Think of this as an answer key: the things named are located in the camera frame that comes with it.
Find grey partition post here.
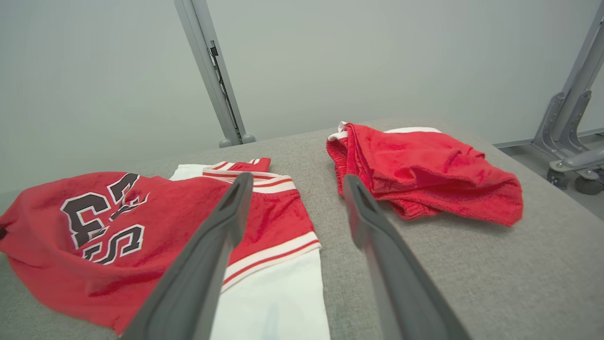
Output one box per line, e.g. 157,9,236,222
173,0,257,148

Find red shorts with white waistband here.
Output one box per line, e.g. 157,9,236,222
326,121,524,227

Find grey metal stand frame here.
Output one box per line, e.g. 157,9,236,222
532,0,604,181

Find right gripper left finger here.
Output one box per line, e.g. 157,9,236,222
121,172,254,340

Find red white numbered jersey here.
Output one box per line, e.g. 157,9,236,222
0,158,331,340

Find black caster wheel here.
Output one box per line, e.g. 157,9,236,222
574,174,604,196
547,169,570,190

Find thin black cable on post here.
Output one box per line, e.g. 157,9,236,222
209,41,244,143

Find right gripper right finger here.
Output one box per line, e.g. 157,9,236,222
343,174,473,340

